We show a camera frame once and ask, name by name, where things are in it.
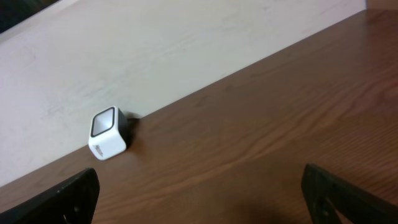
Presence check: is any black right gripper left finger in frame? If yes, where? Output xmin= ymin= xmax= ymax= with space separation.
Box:
xmin=1 ymin=168 xmax=100 ymax=224

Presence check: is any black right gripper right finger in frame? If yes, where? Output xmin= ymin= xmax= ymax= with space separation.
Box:
xmin=301 ymin=164 xmax=397 ymax=223

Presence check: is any white barcode scanner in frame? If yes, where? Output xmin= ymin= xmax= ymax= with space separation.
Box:
xmin=88 ymin=106 xmax=131 ymax=161

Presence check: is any dark monitor edge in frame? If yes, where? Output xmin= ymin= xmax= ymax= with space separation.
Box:
xmin=0 ymin=0 xmax=59 ymax=33

